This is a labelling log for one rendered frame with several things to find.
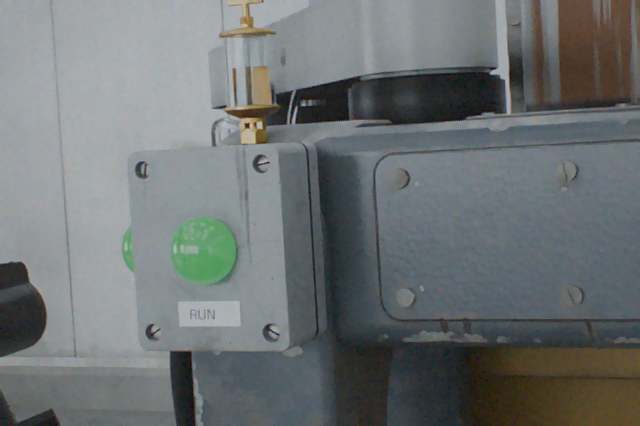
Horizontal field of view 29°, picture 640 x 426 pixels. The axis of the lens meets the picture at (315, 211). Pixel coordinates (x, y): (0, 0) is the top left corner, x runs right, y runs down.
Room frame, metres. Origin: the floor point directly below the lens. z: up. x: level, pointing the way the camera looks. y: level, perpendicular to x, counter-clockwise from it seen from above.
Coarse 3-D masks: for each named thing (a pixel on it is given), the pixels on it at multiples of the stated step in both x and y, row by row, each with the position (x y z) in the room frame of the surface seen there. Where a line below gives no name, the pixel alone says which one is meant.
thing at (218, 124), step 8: (352, 80) 0.93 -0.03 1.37; (360, 80) 0.93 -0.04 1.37; (296, 96) 0.89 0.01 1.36; (296, 104) 0.89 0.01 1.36; (288, 112) 0.89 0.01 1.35; (216, 120) 0.72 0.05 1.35; (224, 120) 0.71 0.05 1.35; (232, 120) 0.71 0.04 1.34; (288, 120) 0.89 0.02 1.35; (216, 128) 0.72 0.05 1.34; (232, 128) 0.71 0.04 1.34; (216, 136) 0.73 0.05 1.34; (216, 144) 0.74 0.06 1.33
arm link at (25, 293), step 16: (0, 272) 0.92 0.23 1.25; (16, 272) 0.93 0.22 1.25; (0, 288) 0.91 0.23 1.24; (16, 288) 0.93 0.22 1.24; (32, 288) 0.94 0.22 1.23; (0, 304) 0.90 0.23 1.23; (16, 304) 0.91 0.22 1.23; (32, 304) 0.93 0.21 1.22; (0, 320) 0.89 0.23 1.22; (16, 320) 0.91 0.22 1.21; (32, 320) 0.92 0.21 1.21; (0, 336) 0.89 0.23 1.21; (16, 336) 0.91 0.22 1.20; (32, 336) 0.93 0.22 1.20; (0, 352) 0.90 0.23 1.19
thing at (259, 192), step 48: (288, 144) 0.55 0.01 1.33; (144, 192) 0.56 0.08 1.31; (192, 192) 0.55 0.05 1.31; (240, 192) 0.54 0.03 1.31; (288, 192) 0.54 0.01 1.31; (144, 240) 0.56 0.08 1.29; (240, 240) 0.54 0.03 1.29; (288, 240) 0.54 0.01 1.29; (144, 288) 0.56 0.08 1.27; (192, 288) 0.55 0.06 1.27; (240, 288) 0.54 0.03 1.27; (288, 288) 0.54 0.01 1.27; (144, 336) 0.56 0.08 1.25; (192, 336) 0.55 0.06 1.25; (240, 336) 0.54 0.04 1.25; (288, 336) 0.53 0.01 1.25
